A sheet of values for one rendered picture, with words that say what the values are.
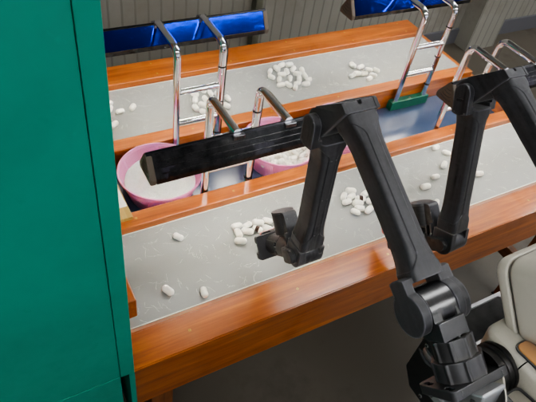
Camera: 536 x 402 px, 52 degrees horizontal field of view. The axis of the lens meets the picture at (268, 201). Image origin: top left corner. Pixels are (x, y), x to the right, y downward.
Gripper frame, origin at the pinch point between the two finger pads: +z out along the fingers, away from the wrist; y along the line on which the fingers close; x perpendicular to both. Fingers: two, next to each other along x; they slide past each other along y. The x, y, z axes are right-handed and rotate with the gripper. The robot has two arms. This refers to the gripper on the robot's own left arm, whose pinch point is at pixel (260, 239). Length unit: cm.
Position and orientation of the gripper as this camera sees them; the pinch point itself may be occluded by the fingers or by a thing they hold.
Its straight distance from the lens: 151.9
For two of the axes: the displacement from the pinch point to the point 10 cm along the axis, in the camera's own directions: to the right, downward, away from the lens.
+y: -8.7, 2.6, -4.2
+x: 2.1, 9.7, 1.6
